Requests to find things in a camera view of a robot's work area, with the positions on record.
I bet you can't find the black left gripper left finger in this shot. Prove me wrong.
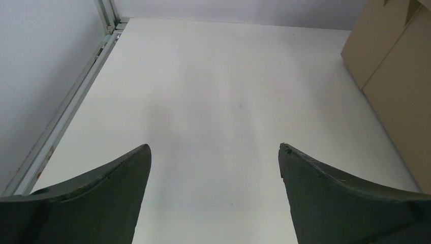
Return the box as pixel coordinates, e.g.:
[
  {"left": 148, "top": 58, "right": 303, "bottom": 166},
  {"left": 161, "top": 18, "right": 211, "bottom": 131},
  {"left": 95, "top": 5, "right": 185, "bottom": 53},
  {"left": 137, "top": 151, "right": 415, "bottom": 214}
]
[{"left": 1, "top": 144, "right": 151, "bottom": 243}]

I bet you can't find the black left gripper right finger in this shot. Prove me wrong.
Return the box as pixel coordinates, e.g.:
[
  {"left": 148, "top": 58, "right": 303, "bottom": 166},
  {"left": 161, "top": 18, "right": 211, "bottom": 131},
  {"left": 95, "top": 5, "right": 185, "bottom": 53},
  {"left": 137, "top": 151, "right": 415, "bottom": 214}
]
[{"left": 278, "top": 143, "right": 430, "bottom": 243}]

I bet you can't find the beige plastic bin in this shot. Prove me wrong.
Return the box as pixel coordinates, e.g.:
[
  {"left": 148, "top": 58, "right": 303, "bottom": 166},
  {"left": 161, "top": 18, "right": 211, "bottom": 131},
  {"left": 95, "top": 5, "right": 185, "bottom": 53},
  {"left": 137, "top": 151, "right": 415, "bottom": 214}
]
[{"left": 341, "top": 1, "right": 430, "bottom": 193}]

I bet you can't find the aluminium frame rail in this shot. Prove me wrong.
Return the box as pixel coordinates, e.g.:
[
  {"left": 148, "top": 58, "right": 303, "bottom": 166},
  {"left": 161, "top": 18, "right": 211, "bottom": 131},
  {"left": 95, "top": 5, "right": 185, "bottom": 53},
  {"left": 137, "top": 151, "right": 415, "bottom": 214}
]
[{"left": 1, "top": 1, "right": 120, "bottom": 196}]

